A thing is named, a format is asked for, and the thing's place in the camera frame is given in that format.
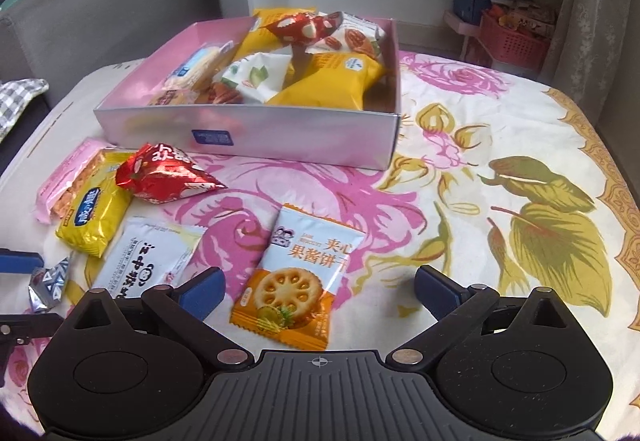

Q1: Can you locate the silver foil candy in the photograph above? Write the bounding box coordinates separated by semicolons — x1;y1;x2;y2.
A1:
28;255;72;313

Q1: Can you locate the pink wafer pack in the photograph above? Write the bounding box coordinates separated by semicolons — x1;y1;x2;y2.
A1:
34;138;112;224

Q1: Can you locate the yellow cracker pack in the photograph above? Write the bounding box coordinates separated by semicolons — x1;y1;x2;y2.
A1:
55;150;132;258

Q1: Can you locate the white monkey cake pack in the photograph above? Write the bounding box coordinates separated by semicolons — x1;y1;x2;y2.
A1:
90;216;206;298

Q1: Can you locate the red candy pouch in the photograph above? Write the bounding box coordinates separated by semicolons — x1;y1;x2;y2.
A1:
115;143;227;204

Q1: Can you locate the orange jam biscuit pack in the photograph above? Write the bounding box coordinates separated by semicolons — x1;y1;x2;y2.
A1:
230;205;364;351

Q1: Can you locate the blue white rice cracker pack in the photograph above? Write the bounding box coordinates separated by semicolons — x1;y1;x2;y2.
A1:
162;40;235;90

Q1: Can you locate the white green snack pack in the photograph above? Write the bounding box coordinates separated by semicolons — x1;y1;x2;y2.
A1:
196;46;293;104

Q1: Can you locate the yellow waffle sandwich pack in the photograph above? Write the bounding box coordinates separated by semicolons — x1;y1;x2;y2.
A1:
266;52;386;111

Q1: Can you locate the white pecan snack pack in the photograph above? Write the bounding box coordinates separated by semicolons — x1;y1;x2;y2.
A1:
306;11;386;62

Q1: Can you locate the red white candy pack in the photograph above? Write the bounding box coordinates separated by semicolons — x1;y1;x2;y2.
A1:
265;12;343;46

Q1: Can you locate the grey checkered pillow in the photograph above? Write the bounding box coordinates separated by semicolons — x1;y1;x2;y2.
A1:
0;78;49;141

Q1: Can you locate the floral tablecloth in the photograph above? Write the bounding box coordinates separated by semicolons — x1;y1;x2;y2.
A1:
0;50;640;441

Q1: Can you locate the pink cardboard box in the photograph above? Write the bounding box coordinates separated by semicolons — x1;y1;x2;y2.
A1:
94;16;401;170

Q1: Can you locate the grey sofa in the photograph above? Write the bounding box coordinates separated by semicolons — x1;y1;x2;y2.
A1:
1;0;221;166

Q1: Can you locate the lace curtain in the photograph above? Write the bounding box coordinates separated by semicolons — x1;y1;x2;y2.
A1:
539;0;631;123

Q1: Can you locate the pink plastic basket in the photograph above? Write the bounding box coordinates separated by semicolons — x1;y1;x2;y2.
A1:
480;10;550;71

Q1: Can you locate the blue storage bin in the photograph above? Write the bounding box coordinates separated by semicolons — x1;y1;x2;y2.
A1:
452;0;491;26

